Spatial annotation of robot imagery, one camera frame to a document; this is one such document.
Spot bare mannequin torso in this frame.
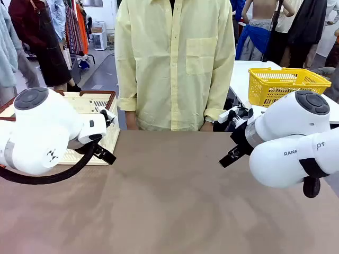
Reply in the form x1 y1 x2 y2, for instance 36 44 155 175
245 0 296 24

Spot beige trousers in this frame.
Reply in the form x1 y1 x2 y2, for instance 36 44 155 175
16 50 42 89

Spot cream shirt on mannequin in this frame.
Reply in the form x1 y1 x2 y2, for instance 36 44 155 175
275 0 304 34

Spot light blue hanging shirt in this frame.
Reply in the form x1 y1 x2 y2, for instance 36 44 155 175
46 0 67 42

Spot cream plastic shopping basket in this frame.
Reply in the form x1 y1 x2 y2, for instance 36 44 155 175
0 90 120 166

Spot black metal rack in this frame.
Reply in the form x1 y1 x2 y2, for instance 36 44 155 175
70 54 96 83

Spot black stand pole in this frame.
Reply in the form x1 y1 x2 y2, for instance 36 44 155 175
261 0 282 63

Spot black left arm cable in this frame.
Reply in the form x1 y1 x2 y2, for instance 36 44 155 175
0 141 97 185

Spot white fabric roll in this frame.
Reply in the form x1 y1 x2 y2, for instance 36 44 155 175
64 48 73 71

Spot striped patterned garment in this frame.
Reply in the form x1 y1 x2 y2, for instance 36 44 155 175
64 5 84 55

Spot person's right forearm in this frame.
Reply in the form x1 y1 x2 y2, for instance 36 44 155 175
126 110 140 131

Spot white hanging garment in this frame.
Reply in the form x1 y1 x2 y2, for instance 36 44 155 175
316 0 339 58

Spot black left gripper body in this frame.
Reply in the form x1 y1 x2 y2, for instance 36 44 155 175
92 144 106 158

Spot small white cabinet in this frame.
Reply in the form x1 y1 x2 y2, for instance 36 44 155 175
91 21 108 51

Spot orange hanging garment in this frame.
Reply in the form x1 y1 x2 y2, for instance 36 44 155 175
76 2 90 55

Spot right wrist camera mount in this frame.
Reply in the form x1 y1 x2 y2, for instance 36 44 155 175
218 105 255 125

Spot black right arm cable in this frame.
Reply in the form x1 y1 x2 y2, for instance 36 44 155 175
298 158 333 199

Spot blue wrapped skirt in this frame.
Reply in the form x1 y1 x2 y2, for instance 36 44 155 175
235 18 273 61

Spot black hanging coat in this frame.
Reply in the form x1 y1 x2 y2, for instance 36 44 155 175
287 0 328 46

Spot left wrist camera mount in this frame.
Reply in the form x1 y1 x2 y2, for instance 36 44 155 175
100 108 119 128

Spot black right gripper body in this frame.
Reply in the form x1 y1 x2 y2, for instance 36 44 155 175
229 123 254 157

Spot fluffy light blue garment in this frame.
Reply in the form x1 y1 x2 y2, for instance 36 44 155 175
0 2 24 89

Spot person torso yellow shirt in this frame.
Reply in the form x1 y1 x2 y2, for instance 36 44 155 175
114 0 236 132

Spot yellow plastic basket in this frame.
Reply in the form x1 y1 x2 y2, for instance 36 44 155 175
248 67 332 108

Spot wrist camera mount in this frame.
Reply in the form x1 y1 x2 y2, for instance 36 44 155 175
218 105 255 125
100 108 119 128

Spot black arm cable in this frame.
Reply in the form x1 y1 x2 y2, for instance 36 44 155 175
0 141 97 185
298 158 333 199

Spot mannequin with dark apron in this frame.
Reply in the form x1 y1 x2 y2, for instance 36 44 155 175
8 0 74 88

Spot black trousers on mannequin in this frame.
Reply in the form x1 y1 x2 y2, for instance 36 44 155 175
266 31 289 67

